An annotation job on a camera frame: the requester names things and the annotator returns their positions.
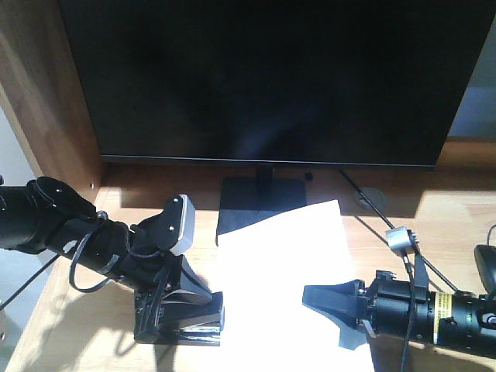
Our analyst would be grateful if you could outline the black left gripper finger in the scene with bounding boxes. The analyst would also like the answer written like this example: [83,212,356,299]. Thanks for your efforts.
[133,288,164,343]

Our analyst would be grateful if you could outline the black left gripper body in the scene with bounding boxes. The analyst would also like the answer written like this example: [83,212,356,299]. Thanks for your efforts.
[50,216,212,302]

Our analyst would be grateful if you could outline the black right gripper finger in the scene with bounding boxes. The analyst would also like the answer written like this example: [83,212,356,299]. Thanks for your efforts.
[338,325,370,350]
[302,279,367,329]

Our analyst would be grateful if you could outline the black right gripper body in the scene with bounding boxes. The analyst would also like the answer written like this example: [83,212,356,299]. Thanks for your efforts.
[360,270,434,341]

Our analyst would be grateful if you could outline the black stapler with orange button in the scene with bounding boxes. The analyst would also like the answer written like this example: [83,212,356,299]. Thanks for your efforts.
[142,292,224,346]

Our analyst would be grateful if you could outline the white paper sheet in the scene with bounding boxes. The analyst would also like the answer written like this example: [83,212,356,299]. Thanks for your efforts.
[218,201,374,371]

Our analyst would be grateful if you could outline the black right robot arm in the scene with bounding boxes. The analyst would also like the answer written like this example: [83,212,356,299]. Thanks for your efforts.
[302,270,495,358]

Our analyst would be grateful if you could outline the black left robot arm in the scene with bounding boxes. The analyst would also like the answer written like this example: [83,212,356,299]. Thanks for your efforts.
[1,177,374,349]

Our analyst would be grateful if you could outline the wooden desk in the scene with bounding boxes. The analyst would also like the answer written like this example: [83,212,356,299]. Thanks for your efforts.
[0,0,496,372]

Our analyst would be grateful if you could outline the black computer mouse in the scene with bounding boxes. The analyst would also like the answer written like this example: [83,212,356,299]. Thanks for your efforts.
[474,244,495,294]

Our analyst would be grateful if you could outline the black monitor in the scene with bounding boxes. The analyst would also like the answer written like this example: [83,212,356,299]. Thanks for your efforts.
[57,0,496,246]

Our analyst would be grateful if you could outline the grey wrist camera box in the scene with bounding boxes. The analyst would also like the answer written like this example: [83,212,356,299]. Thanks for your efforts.
[159,194,195,256]
[385,226,417,253]

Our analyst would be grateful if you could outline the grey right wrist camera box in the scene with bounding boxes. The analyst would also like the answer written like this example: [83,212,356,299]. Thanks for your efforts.
[385,226,417,253]

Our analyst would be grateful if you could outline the black monitor cable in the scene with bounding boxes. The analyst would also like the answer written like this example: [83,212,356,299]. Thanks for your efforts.
[337,168,460,291]

